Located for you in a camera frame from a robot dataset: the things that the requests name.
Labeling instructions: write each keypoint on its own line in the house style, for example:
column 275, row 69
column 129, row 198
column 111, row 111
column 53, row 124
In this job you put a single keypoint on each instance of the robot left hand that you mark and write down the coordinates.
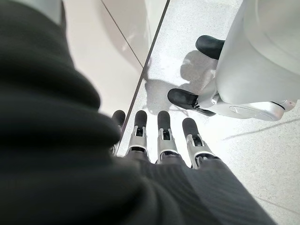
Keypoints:
column 70, row 164

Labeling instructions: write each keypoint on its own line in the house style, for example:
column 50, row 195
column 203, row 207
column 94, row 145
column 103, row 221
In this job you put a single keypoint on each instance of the white cabinet door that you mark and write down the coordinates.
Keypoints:
column 136, row 23
column 93, row 47

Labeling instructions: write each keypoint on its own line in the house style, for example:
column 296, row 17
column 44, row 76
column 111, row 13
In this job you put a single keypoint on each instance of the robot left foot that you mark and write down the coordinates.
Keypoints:
column 180, row 98

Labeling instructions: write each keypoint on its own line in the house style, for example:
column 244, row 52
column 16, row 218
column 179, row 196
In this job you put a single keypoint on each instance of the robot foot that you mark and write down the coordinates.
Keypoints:
column 180, row 98
column 208, row 45

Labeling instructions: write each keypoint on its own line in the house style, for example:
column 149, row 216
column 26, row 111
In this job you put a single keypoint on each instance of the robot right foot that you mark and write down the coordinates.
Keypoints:
column 208, row 45

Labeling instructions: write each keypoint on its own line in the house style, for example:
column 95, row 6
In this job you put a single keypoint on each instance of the white robot body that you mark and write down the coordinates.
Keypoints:
column 257, row 58

